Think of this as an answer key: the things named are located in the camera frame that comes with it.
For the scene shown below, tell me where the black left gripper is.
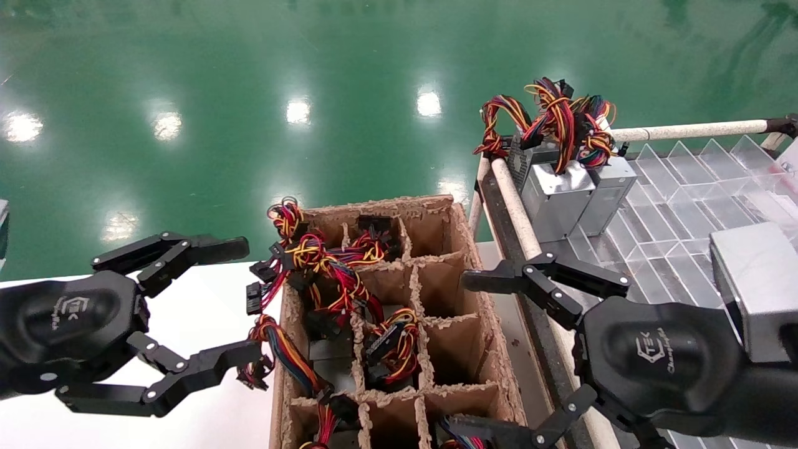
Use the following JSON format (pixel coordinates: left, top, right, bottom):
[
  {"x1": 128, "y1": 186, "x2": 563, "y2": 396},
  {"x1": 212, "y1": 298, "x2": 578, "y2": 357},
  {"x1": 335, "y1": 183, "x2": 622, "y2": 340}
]
[{"x1": 0, "y1": 232, "x2": 262, "y2": 417}]

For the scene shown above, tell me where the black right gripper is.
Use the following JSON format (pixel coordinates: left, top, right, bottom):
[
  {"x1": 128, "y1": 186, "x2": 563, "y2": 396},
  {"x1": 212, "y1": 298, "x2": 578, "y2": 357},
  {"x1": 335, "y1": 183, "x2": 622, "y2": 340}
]
[{"x1": 448, "y1": 251, "x2": 749, "y2": 449}]

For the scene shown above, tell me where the brown cardboard divider box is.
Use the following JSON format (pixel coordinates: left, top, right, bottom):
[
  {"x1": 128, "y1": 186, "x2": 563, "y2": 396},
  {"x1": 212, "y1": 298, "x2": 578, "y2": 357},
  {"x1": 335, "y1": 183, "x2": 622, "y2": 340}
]
[{"x1": 269, "y1": 195, "x2": 527, "y2": 449}]

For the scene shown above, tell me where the white pipe leg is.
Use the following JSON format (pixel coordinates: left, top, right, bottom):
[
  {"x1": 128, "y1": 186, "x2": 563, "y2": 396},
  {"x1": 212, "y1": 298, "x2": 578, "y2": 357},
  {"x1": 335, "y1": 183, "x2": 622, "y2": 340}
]
[{"x1": 468, "y1": 156, "x2": 493, "y2": 241}]

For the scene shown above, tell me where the clear plastic divider tray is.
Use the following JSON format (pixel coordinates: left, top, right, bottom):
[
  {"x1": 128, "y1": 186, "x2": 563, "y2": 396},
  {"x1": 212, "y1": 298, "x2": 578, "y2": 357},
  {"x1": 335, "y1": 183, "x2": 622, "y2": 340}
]
[{"x1": 542, "y1": 134, "x2": 798, "y2": 449}]

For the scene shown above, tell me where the black pipe joint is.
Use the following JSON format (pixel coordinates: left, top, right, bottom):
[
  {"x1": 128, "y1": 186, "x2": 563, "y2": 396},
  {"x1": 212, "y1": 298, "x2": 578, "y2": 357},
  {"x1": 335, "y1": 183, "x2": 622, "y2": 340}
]
[{"x1": 766, "y1": 113, "x2": 798, "y2": 139}]

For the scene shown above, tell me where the wire bundle in box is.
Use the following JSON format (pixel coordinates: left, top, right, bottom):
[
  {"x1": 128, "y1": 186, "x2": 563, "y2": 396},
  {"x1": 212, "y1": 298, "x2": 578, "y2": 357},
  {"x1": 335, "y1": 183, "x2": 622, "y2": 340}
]
[{"x1": 340, "y1": 214, "x2": 403, "y2": 266}]

